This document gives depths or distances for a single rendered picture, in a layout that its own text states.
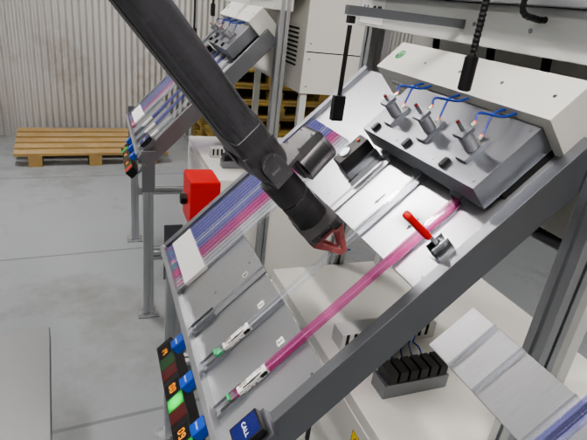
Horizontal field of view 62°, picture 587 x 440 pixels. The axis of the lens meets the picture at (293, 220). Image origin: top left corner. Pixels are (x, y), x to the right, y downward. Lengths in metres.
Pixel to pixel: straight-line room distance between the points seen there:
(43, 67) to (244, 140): 4.25
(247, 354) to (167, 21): 0.55
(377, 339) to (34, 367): 0.73
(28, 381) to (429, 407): 0.81
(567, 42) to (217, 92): 0.50
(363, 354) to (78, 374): 1.47
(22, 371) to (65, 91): 3.93
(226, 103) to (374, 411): 0.68
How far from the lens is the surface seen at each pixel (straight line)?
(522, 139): 0.80
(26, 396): 1.12
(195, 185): 1.62
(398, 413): 1.08
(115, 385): 2.00
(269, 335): 0.87
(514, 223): 0.78
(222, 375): 0.90
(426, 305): 0.75
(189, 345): 0.98
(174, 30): 0.62
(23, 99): 4.94
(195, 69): 0.64
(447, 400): 1.15
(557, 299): 0.89
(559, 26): 0.86
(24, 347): 1.24
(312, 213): 0.80
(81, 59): 4.88
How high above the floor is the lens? 1.34
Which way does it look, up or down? 24 degrees down
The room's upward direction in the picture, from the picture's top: 7 degrees clockwise
